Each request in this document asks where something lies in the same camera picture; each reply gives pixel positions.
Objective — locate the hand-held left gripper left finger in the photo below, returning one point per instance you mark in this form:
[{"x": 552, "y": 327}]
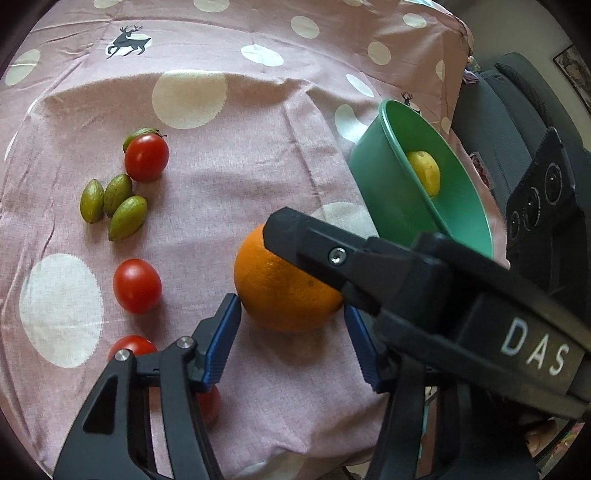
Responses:
[{"x": 221, "y": 344}]

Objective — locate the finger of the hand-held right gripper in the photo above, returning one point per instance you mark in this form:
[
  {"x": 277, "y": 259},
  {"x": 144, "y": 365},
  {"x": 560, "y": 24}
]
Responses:
[{"x": 323, "y": 249}]

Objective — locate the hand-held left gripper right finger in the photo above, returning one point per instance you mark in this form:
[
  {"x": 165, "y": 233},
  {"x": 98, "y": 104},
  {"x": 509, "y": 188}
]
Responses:
[{"x": 364, "y": 350}]

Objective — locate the framed wall picture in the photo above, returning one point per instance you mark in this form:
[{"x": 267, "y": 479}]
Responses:
[{"x": 575, "y": 69}]

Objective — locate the red cherry tomato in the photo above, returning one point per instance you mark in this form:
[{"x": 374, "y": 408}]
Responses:
[
  {"x": 137, "y": 286},
  {"x": 210, "y": 405},
  {"x": 147, "y": 159},
  {"x": 134, "y": 346}
]

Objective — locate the red patterned fabric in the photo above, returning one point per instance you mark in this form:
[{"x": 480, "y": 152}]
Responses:
[{"x": 479, "y": 170}]

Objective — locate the green plastic bowl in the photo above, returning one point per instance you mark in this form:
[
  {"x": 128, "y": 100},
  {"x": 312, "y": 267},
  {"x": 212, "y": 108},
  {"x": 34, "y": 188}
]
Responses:
[{"x": 397, "y": 184}]

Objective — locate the pink polka-dot deer tablecloth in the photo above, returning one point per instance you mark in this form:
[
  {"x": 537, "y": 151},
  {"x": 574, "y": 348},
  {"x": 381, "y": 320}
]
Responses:
[{"x": 231, "y": 161}]

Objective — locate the orange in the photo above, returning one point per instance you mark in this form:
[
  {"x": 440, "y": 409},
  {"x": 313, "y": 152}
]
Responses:
[{"x": 277, "y": 295}]

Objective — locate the green olive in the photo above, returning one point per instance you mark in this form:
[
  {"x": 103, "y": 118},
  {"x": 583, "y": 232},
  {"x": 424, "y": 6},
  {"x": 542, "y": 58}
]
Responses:
[
  {"x": 117, "y": 194},
  {"x": 91, "y": 201},
  {"x": 128, "y": 218}
]

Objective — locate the grey sofa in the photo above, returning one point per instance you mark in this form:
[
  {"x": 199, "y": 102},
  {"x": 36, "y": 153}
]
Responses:
[{"x": 498, "y": 138}]

